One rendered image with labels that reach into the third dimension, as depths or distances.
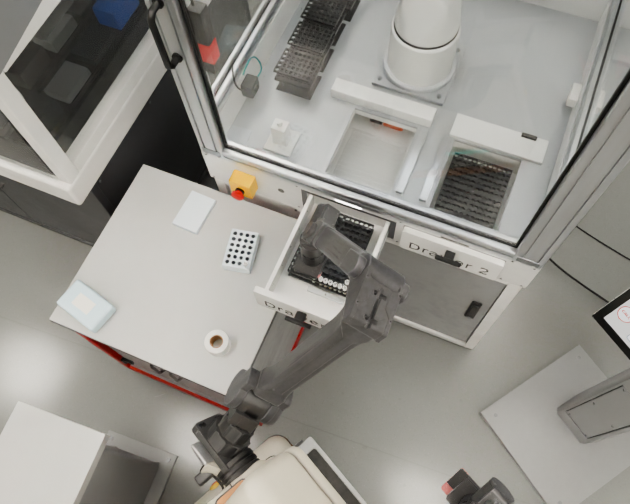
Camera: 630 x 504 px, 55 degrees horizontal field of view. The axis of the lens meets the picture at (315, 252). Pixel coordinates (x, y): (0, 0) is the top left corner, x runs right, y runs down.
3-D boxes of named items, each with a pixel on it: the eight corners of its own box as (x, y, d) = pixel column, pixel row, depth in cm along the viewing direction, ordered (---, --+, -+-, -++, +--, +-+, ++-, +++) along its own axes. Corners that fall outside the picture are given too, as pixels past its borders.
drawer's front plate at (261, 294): (351, 340, 169) (352, 329, 158) (257, 303, 174) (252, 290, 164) (354, 335, 169) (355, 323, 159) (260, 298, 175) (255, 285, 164)
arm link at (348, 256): (345, 280, 99) (397, 312, 102) (364, 251, 99) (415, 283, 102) (297, 234, 140) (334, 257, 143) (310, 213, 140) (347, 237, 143)
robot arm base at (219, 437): (189, 428, 123) (225, 476, 119) (210, 403, 120) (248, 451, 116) (216, 416, 130) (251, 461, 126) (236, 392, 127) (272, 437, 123)
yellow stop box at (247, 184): (251, 201, 185) (248, 190, 178) (230, 194, 186) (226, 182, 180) (258, 188, 187) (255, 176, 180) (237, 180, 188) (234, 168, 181)
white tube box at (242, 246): (250, 274, 184) (248, 269, 180) (223, 269, 185) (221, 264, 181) (260, 238, 189) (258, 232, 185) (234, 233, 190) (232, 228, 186)
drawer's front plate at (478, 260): (494, 281, 174) (504, 266, 164) (398, 246, 179) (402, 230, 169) (496, 275, 175) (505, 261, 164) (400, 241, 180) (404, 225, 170)
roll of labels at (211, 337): (213, 361, 174) (210, 357, 170) (203, 340, 176) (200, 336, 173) (235, 349, 175) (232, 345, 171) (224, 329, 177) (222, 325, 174)
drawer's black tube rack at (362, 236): (345, 300, 171) (345, 292, 166) (288, 278, 175) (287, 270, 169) (373, 234, 179) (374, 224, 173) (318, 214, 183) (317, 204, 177)
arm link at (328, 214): (308, 232, 135) (339, 252, 138) (328, 190, 139) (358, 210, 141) (288, 241, 146) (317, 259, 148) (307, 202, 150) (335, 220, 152)
